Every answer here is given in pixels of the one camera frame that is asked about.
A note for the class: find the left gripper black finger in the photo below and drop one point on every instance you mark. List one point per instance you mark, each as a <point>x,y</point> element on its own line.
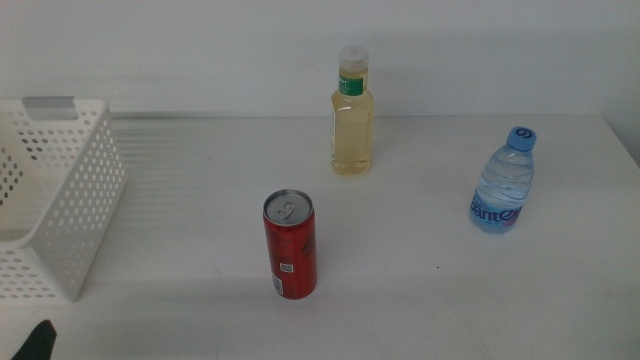
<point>40,345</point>

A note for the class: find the red soda can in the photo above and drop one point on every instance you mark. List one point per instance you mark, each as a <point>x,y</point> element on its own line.
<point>292,250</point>

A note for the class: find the yellow tea bottle green label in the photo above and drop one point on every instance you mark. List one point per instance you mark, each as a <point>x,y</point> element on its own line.
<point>352,135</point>

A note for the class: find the clear water bottle blue cap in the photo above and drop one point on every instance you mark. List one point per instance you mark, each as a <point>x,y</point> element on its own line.
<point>502,195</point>

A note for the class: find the white perforated plastic basket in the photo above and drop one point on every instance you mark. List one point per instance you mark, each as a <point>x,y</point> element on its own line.
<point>75,210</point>

